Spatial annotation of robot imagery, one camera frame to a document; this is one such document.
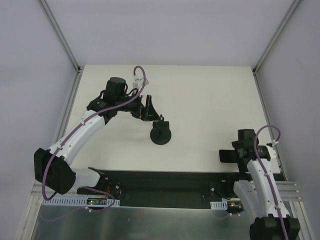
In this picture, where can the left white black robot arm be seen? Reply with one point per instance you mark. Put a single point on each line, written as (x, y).
(52, 167)

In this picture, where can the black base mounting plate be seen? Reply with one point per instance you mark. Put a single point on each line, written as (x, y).
(180, 190)

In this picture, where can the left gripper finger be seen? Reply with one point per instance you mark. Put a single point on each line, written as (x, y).
(149, 114)
(148, 103)

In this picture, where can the right white cable duct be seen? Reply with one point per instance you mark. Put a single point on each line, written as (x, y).
(226, 205)

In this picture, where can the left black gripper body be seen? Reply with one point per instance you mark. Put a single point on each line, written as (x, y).
(144, 112)

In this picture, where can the black phone stand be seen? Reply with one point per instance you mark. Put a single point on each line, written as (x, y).
(160, 133)

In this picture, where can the left white cable duct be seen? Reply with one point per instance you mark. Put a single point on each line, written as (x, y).
(77, 201)

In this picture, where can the aluminium frame post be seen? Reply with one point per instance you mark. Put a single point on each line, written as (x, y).
(59, 34)
(276, 35)

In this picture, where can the left aluminium frame post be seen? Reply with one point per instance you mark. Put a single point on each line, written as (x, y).
(59, 34)

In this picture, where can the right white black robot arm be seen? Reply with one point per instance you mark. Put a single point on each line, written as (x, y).
(260, 196)

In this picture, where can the white cable duct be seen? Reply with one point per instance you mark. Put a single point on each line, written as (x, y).
(226, 205)
(77, 201)

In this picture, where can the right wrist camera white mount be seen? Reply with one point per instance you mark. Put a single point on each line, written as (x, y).
(271, 147)

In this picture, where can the right aluminium frame post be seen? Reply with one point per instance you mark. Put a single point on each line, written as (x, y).
(276, 35)

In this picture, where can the black phone pink case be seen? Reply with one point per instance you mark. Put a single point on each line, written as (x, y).
(228, 156)

